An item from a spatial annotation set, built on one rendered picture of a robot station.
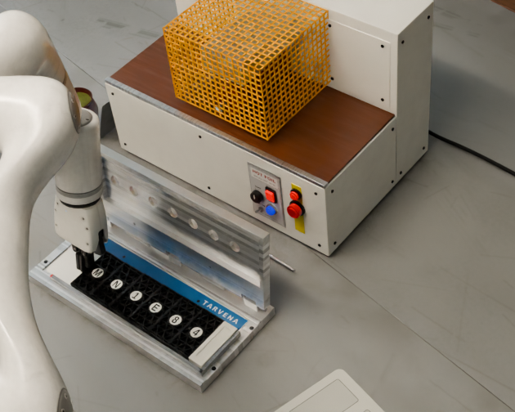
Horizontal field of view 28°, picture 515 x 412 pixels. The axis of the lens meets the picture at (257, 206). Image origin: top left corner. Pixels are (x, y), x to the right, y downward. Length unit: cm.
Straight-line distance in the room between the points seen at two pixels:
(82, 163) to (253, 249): 33
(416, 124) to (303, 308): 44
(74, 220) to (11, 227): 58
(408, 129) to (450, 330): 41
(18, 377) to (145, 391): 60
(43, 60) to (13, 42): 6
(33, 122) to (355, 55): 78
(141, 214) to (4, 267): 70
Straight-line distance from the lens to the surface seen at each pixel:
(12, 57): 144
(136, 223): 196
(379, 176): 199
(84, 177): 180
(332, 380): 178
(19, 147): 131
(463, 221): 202
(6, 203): 130
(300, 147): 188
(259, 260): 175
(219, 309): 187
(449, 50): 241
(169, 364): 181
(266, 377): 180
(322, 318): 187
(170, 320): 186
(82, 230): 187
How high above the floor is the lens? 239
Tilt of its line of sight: 46 degrees down
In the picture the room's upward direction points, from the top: 7 degrees counter-clockwise
